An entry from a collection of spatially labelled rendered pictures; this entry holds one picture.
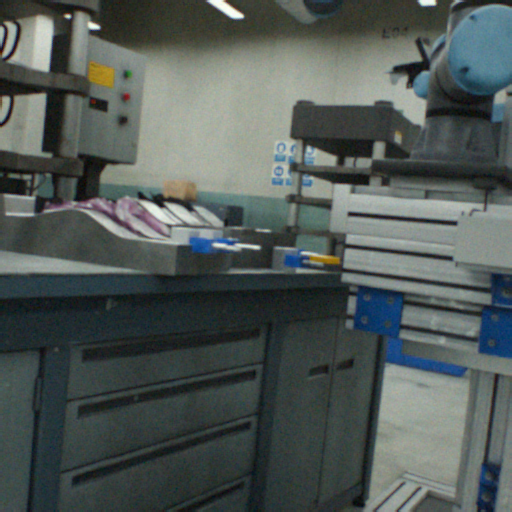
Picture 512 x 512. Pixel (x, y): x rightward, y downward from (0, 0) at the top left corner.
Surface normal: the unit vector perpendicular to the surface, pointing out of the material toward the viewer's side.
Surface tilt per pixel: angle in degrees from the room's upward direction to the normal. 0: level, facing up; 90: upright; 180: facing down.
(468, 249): 90
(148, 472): 90
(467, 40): 97
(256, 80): 90
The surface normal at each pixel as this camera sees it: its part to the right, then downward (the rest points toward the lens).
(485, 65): -0.11, 0.15
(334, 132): -0.47, 0.00
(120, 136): 0.79, 0.11
